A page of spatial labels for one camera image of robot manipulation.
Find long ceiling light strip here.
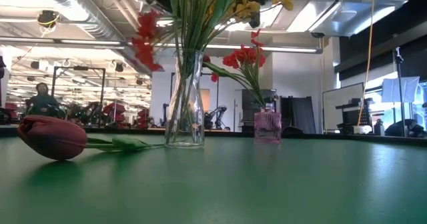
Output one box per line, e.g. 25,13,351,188
0,36,323,54

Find person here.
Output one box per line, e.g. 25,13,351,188
385,118,426,137
25,82,61,117

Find green table mat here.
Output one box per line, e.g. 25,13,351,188
0,133,427,224

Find silver ventilation duct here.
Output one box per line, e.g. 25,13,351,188
286,0,410,38

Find black equipment rack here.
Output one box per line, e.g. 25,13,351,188
335,97,374,135

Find yellow hanging cable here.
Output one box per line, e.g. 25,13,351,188
357,0,377,127

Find yellow artificial flower bunch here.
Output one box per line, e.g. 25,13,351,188
165,0,295,145

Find clear glass vase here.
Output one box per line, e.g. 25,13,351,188
164,49,205,149

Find dark red artificial tulip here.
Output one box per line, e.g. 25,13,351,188
201,53,258,95
17,114,165,161

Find black light stand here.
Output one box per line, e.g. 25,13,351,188
393,46,406,137

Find black cabinet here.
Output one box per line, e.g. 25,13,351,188
280,95,316,134

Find pink ribbed glass vase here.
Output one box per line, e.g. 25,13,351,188
254,106,282,145

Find white diffuser sheet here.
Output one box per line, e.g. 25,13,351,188
382,76,420,103

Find dark grey cabinet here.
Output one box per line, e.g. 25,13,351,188
242,89,278,133

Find white board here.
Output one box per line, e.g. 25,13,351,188
322,83,365,133

